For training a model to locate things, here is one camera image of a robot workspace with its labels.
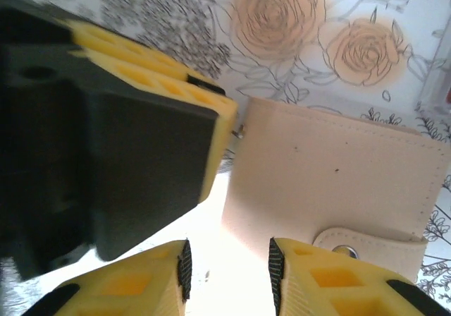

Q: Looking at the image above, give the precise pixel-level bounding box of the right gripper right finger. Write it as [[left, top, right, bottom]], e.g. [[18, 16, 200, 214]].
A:
[[268, 236, 441, 316]]

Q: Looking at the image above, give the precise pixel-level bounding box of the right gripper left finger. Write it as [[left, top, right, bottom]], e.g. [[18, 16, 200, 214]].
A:
[[21, 238, 194, 316]]

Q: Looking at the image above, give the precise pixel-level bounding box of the beige leather card holder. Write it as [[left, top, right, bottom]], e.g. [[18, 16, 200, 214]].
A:
[[221, 96, 451, 284]]

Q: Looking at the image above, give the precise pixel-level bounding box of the red tray box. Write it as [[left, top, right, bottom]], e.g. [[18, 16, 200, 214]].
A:
[[417, 19, 451, 116]]

